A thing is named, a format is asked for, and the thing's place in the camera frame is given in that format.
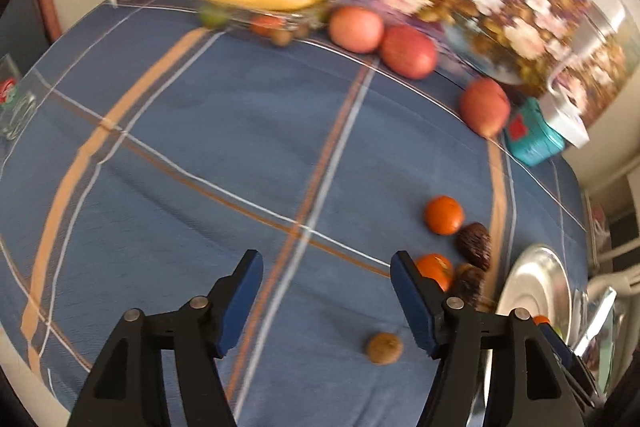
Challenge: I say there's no wrinkled dried red date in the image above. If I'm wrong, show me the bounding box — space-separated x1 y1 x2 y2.
455 222 493 272
449 263 487 308

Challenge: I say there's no pale red apple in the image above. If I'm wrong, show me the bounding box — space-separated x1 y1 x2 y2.
328 6 385 54

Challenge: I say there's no dark red apple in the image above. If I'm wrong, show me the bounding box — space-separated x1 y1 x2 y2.
381 25 439 80

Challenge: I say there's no clear glass cup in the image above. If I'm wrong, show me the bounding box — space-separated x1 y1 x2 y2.
0 54 38 142

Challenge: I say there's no clear glass tray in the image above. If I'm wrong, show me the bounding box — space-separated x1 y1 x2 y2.
187 0 333 38

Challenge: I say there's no smartphone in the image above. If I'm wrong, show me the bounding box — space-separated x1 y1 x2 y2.
572 287 617 358

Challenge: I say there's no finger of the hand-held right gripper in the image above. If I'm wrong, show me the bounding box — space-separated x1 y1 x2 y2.
537 323 601 411

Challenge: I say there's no teal house-shaped box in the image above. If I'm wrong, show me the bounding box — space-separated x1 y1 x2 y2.
504 98 566 166

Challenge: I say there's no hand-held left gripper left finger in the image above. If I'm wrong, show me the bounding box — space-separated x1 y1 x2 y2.
67 249 264 427

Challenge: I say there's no white power strip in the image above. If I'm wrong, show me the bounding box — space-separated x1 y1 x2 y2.
542 92 591 149

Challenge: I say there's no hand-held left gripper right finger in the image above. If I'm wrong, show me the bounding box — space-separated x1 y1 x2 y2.
390 250 586 427

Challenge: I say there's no small orange fruit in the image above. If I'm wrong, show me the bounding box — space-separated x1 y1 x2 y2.
250 14 283 38

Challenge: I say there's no large red apple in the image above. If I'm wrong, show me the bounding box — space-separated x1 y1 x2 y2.
460 77 512 138

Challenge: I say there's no blue plaid tablecloth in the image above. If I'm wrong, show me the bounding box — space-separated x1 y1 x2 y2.
0 0 591 427

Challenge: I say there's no small green fruit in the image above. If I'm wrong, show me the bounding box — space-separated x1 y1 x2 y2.
199 7 228 30

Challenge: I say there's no white phone stand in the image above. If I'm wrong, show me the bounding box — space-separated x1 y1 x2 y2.
586 244 640 297

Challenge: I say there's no stainless steel plate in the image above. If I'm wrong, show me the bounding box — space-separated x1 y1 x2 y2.
480 243 576 413

